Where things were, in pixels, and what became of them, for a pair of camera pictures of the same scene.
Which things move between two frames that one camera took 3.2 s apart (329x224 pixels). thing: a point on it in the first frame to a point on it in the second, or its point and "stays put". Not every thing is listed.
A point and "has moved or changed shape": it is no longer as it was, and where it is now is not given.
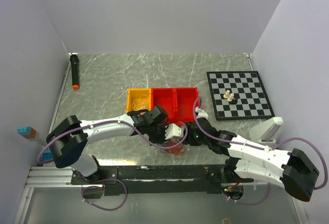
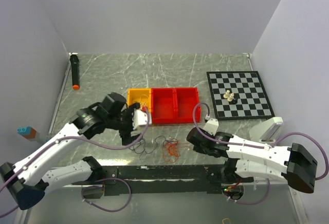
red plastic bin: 184,98 stays put
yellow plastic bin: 139,98 stays put
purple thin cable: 166,148 has moved or changed shape
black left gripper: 162,139 to 126,134
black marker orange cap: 75,72 stays put
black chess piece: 234,101 stays put
